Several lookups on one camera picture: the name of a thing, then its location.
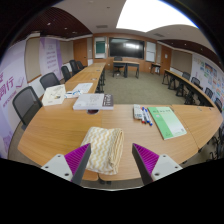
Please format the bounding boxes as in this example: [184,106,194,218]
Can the white printed paper booklet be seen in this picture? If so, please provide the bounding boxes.
[64,82,94,99]

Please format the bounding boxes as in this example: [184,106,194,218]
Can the yellow white zigzag towel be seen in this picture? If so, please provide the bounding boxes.
[80,126,125,176]

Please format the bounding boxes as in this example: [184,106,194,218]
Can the green-tinted wall whiteboard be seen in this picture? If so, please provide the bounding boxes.
[94,37,108,60]

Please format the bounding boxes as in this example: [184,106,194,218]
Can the cream white box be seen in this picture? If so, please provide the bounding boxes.
[41,84,67,107]

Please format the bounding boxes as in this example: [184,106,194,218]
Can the colourful wall posters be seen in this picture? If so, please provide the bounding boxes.
[191,56,224,104]

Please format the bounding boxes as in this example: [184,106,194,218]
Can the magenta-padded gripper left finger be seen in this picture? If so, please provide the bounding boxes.
[40,143,92,187]

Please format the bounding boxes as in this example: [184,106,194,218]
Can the row of black office chairs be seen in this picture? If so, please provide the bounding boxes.
[60,59,86,83]
[181,71,224,159]

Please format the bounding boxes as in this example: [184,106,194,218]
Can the brown wooden door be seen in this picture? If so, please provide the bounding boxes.
[160,44,173,74]
[73,38,88,67]

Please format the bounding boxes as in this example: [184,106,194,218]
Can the thick white grey book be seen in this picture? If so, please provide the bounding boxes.
[72,93,115,111]

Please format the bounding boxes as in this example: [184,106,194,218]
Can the small wooden side table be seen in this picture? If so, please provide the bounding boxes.
[149,62,162,75]

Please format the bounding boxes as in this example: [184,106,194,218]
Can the black mesh office chair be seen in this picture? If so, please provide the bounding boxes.
[12,86,44,131]
[39,72,62,91]

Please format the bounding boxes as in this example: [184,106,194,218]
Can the blue whiteboard marker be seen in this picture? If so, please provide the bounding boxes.
[141,106,151,125]
[144,107,154,127]

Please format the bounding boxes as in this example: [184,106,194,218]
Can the long wooden conference table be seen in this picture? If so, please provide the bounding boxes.
[162,68,214,108]

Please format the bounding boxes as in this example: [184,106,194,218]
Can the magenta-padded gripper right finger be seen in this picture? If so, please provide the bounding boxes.
[131,143,184,186]

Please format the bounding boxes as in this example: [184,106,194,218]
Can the white wall whiteboard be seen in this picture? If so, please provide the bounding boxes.
[145,41,157,63]

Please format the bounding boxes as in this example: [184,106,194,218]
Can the bright ceiling light panel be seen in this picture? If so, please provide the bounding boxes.
[115,0,199,33]

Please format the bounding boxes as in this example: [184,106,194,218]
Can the large black wall screen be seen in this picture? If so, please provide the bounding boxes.
[108,37,145,60]

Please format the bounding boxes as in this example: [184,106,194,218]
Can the wooden desk with black legs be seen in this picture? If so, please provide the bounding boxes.
[112,60,141,79]

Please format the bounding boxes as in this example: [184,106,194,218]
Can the red whiteboard marker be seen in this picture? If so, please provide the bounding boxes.
[139,108,147,125]

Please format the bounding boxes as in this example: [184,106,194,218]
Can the green booklet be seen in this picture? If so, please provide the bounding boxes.
[147,106,188,141]

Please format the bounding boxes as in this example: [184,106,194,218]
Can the purple white wall banner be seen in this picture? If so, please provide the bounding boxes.
[0,41,29,159]
[38,36,64,81]

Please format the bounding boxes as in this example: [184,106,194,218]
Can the black swivel desk chair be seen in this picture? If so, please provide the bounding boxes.
[113,55,124,76]

